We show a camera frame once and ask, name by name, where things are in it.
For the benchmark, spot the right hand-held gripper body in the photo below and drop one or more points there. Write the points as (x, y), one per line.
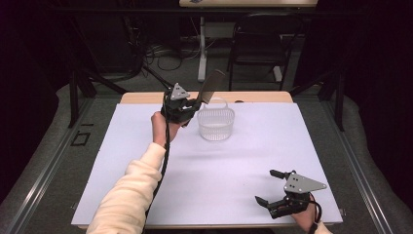
(297, 191)

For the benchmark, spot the black folding chair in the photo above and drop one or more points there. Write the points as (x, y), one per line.
(259, 42)

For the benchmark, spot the clear plastic basket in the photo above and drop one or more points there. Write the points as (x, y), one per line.
(216, 125)

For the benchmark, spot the metal floor rail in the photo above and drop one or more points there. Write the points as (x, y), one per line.
(48, 169)
(360, 175)

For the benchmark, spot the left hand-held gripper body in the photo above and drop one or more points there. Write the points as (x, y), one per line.
(177, 109)

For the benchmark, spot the person's right hand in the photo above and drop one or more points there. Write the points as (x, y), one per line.
(305, 217)

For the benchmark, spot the white-legged wooden desk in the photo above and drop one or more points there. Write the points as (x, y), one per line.
(202, 58)

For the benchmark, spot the black metal stand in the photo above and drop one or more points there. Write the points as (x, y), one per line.
(74, 97)
(339, 100)

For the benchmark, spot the person's left hand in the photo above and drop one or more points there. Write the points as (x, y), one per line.
(162, 130)

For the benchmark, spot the white table sheet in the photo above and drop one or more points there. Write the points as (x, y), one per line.
(227, 169)

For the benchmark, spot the wooden table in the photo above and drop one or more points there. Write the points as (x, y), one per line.
(259, 97)

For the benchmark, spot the black comb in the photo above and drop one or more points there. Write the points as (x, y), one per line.
(211, 86)

